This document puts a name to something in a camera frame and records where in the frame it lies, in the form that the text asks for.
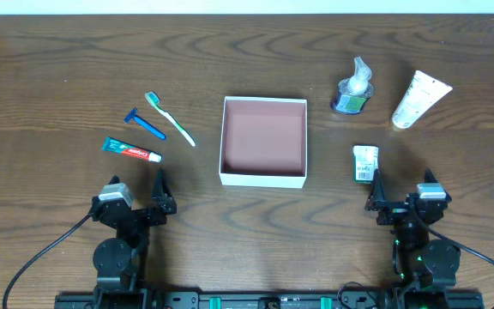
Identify blue disposable razor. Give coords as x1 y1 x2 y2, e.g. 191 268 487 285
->
123 108 166 140

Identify white open cardboard box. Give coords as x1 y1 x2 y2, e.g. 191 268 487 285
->
218 96 308 189

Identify left black cable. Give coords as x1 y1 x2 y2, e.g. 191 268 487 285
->
1 212 94 309

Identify white lotion tube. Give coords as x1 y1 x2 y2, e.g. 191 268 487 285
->
391 70 453 130

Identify green white small packet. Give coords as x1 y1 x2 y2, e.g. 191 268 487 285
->
352 145 379 184

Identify right black cable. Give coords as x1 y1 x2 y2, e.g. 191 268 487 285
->
407 203 494 309

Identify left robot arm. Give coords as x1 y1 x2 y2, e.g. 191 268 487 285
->
88 169 177 295

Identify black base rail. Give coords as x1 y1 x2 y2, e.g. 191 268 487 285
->
54 288 485 309

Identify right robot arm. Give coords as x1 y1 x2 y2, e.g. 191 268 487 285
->
364 170 460 308

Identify green white toothbrush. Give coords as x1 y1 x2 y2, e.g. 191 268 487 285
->
144 91 196 147

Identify Colgate toothpaste tube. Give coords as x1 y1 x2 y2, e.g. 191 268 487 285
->
102 136 162 163

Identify black cable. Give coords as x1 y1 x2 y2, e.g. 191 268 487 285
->
407 203 494 309
1 212 94 309

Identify clear pump soap bottle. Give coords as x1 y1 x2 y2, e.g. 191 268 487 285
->
331 57 374 115

